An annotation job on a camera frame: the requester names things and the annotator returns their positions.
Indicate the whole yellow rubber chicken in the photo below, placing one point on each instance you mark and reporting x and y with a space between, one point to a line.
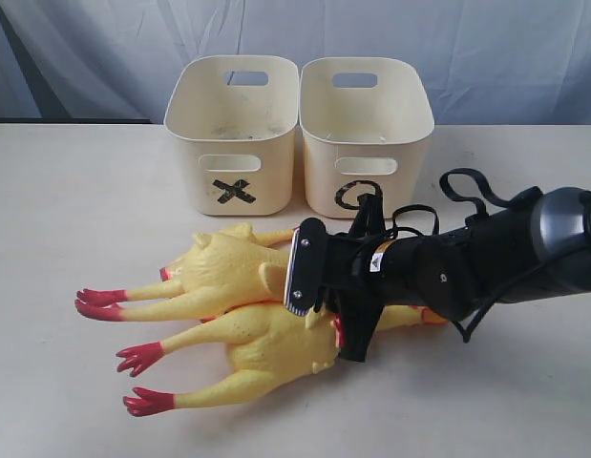
219 272

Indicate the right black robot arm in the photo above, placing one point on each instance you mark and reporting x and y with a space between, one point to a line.
537 247

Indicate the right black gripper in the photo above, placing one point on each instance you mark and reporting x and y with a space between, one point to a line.
345 278

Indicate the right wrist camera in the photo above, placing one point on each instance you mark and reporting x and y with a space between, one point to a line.
304 276

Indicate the white backdrop curtain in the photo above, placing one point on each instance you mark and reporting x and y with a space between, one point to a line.
482 62

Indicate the cream bin marked X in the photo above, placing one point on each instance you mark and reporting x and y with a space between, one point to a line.
231 120

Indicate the headless rubber chicken body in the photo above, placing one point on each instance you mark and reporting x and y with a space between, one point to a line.
241 230

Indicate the cream bin marked O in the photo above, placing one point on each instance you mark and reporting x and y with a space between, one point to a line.
367 124

